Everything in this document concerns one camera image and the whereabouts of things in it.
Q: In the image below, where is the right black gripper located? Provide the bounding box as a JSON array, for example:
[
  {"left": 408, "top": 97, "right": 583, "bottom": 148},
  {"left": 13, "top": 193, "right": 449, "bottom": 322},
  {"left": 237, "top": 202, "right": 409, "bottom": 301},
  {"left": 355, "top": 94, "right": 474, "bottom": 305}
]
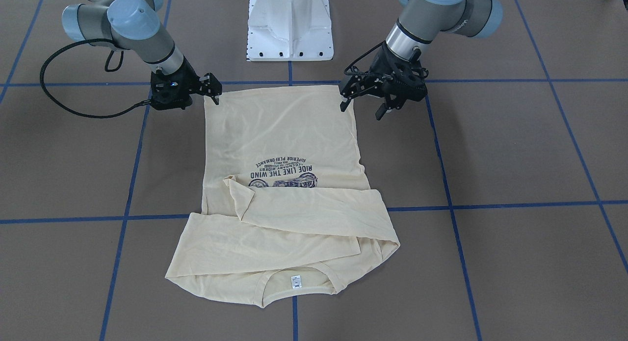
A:
[{"left": 150, "top": 58, "right": 223, "bottom": 110}]

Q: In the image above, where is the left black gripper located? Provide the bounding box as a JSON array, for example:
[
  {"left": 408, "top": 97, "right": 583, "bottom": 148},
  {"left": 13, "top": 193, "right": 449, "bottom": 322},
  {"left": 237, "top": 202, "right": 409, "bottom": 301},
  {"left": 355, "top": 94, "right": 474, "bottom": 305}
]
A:
[{"left": 339, "top": 42, "right": 428, "bottom": 121}]

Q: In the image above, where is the beige long sleeve shirt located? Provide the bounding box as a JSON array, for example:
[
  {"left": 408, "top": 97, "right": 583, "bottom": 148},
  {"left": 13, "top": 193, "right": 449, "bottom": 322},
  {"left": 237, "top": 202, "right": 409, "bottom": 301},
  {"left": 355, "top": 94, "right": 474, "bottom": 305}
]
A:
[{"left": 165, "top": 85, "right": 400, "bottom": 308}]

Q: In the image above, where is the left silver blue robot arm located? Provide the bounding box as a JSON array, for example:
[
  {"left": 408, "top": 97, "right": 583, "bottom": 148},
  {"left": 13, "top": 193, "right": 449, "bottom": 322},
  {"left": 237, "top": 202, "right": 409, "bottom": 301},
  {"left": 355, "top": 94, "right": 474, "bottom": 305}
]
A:
[{"left": 339, "top": 0, "right": 503, "bottom": 120}]

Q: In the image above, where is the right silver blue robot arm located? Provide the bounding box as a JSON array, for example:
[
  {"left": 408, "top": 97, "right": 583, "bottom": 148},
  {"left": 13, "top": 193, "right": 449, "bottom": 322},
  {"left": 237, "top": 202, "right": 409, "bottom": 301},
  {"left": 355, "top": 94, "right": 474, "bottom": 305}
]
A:
[{"left": 61, "top": 0, "right": 222, "bottom": 110}]

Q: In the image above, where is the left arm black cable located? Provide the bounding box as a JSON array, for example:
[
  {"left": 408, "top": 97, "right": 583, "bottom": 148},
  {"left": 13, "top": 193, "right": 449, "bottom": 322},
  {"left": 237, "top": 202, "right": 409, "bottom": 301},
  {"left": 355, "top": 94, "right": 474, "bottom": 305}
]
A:
[{"left": 343, "top": 41, "right": 386, "bottom": 77}]

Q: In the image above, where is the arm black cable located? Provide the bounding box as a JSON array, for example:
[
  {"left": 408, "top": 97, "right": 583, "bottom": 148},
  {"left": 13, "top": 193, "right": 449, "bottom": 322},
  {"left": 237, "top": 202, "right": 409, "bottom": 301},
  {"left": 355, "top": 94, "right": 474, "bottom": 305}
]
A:
[
  {"left": 343, "top": 41, "right": 386, "bottom": 77},
  {"left": 39, "top": 38, "right": 154, "bottom": 120}
]

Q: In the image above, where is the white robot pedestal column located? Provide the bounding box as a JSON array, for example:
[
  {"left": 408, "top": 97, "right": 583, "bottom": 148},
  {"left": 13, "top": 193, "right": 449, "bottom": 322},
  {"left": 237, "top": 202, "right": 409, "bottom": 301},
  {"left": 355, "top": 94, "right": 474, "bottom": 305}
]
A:
[{"left": 246, "top": 0, "right": 334, "bottom": 62}]

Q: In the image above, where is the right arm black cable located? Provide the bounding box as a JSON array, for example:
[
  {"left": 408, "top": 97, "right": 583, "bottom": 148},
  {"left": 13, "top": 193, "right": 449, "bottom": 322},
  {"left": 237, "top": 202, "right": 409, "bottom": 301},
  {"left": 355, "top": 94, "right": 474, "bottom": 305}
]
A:
[{"left": 39, "top": 38, "right": 154, "bottom": 120}]

